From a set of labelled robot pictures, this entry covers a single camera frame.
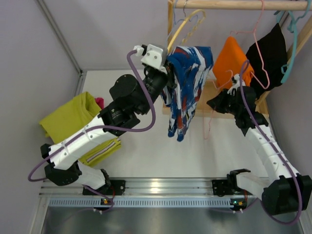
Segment pink hanger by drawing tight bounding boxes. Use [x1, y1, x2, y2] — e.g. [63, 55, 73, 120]
[230, 0, 270, 90]
[202, 70, 234, 140]

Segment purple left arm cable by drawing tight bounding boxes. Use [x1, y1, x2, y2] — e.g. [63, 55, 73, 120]
[27, 50, 156, 214]

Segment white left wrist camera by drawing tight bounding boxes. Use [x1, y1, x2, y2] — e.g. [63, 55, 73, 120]
[134, 44, 168, 74]

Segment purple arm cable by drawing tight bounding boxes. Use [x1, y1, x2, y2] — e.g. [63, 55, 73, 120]
[209, 59, 304, 225]
[27, 50, 156, 214]

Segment teal hanger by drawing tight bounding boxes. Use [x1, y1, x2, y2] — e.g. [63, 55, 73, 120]
[280, 0, 312, 84]

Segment magenta cloth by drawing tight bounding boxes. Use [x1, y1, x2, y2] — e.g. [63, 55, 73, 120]
[95, 97, 104, 109]

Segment yellow-green trousers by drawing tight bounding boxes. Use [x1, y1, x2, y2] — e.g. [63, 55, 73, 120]
[39, 92, 121, 167]

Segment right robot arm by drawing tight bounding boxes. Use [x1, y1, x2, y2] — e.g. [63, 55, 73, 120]
[207, 86, 312, 215]

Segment wooden clothes rack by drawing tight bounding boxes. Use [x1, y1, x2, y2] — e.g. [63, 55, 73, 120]
[168, 0, 312, 119]

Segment light blue hanger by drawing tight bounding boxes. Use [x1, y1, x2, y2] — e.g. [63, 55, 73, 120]
[166, 0, 199, 45]

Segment slotted grey cable duct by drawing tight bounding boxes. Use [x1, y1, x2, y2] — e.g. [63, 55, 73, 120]
[49, 196, 246, 208]

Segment orange trousers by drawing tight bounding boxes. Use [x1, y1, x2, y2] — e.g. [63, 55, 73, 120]
[213, 37, 247, 89]

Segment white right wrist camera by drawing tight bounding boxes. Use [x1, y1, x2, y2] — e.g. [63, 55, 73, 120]
[227, 74, 245, 96]

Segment blue patterned trousers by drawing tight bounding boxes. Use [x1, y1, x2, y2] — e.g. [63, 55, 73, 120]
[161, 46, 214, 142]

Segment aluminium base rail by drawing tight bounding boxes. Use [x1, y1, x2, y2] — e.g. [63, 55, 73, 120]
[39, 177, 271, 197]

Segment yellow hanger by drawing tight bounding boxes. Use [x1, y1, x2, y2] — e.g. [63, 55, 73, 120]
[167, 9, 206, 52]

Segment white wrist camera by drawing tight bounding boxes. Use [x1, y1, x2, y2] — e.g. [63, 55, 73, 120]
[227, 74, 245, 96]
[134, 44, 168, 74]

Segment black trousers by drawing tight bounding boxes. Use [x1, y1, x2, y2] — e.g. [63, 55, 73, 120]
[246, 23, 287, 98]

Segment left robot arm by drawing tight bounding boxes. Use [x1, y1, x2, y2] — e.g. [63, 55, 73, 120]
[40, 61, 174, 191]

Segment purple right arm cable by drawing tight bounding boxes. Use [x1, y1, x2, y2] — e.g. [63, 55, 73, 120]
[209, 59, 304, 225]

